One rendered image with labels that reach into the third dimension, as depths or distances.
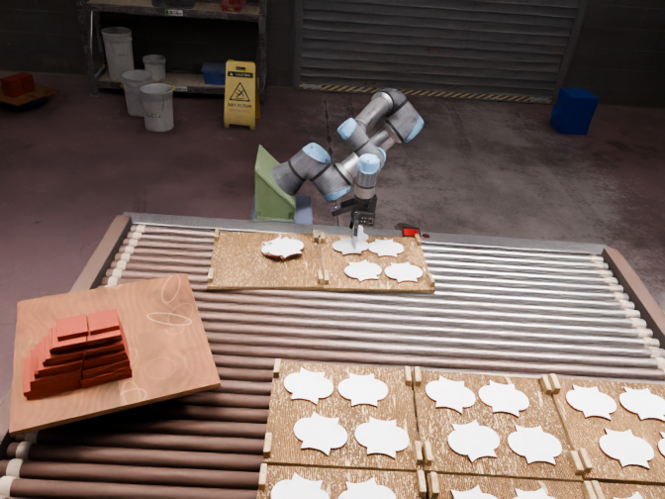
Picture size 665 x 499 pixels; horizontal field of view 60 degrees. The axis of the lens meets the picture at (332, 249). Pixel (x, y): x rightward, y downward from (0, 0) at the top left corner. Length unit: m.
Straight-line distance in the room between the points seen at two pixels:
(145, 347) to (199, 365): 0.17
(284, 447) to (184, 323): 0.48
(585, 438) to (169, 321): 1.23
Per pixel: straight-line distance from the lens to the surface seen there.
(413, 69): 6.83
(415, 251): 2.30
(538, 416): 1.80
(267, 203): 2.49
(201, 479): 1.56
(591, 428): 1.84
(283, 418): 1.63
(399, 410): 1.69
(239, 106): 5.60
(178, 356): 1.66
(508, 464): 1.66
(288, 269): 2.13
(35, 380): 1.60
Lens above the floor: 2.20
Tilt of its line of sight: 34 degrees down
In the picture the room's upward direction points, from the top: 5 degrees clockwise
